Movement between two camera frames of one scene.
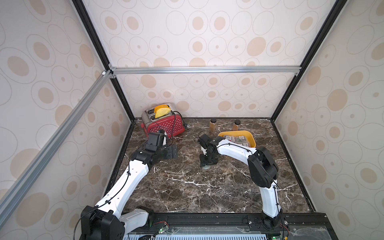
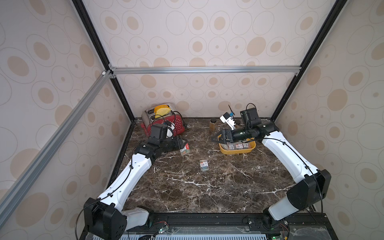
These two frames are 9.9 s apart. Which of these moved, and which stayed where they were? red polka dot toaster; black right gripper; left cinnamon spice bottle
Moved: black right gripper
Stayed: left cinnamon spice bottle; red polka dot toaster
